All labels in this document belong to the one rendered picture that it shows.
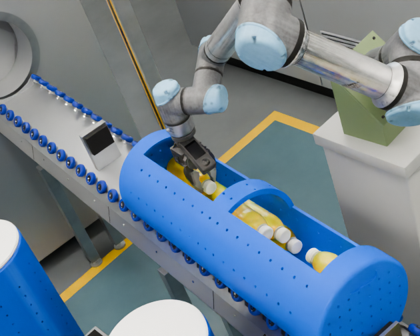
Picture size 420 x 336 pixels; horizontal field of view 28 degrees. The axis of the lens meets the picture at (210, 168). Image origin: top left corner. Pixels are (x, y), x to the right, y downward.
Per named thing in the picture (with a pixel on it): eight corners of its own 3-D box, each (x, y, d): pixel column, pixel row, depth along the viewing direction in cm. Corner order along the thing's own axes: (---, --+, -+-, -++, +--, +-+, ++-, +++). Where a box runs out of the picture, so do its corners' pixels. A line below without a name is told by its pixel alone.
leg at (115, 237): (122, 239, 406) (71, 141, 368) (128, 245, 402) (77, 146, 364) (112, 247, 404) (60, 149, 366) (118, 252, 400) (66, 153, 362)
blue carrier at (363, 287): (204, 190, 267) (189, 113, 251) (411, 328, 203) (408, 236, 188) (129, 231, 255) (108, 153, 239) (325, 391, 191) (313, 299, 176)
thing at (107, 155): (118, 153, 297) (102, 119, 287) (124, 157, 294) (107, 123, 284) (95, 169, 293) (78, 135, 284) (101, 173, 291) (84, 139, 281)
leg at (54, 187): (99, 257, 401) (45, 159, 364) (105, 262, 397) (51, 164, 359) (89, 264, 400) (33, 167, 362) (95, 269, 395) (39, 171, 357)
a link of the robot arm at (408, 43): (423, 45, 217) (451, 18, 205) (421, 90, 212) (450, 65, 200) (381, 32, 215) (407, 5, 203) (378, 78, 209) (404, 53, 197)
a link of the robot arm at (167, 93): (175, 93, 217) (145, 95, 220) (187, 126, 224) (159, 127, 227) (183, 75, 222) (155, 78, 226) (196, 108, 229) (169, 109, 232)
